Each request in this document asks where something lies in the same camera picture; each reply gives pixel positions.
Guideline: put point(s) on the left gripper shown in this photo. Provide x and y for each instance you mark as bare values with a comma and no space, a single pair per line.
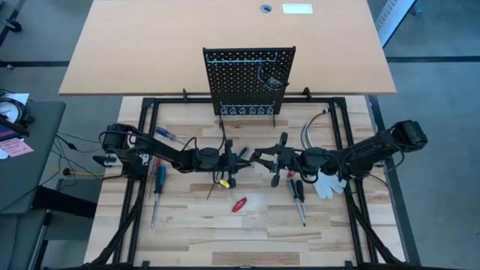
229,165

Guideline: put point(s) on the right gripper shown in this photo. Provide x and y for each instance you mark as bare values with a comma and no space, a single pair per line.
285,159

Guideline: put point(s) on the black metal pegboard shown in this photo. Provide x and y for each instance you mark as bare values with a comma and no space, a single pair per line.
236,86

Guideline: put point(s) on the black-framed safety glasses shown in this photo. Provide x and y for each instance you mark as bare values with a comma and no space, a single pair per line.
273,81

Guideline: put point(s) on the large blue-black screwdriver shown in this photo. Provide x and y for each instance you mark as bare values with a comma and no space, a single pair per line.
160,180

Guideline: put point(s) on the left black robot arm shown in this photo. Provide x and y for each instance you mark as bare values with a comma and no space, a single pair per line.
165,150

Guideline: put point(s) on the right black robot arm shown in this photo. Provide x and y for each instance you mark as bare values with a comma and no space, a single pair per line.
367,150

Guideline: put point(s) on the white work glove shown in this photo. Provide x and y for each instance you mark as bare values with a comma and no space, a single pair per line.
330,185

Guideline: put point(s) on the white rectangular desk plate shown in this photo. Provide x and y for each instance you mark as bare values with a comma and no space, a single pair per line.
298,8

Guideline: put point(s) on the light wood desk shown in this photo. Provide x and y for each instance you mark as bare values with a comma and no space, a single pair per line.
131,45

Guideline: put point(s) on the wooden stick with black knob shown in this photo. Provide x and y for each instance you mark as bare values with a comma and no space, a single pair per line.
66,172

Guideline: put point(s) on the white perforated panel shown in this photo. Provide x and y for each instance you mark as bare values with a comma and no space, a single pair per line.
392,18

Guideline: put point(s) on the grey side table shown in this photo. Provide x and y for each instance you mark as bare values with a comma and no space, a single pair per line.
33,168

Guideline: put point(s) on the pink sticky note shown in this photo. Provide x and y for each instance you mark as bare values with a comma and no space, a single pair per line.
17,147

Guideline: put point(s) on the white paper sheet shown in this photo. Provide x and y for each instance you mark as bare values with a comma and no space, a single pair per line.
17,98

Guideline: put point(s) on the black chair caster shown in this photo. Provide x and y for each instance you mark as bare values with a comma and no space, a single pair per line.
14,25

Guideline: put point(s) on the black frame clamp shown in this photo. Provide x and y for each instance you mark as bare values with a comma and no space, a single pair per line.
306,93
185,94

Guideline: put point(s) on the black aluminium rig frame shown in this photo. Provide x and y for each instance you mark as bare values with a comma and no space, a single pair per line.
172,100

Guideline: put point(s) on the black table side rail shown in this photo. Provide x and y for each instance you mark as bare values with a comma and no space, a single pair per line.
405,225

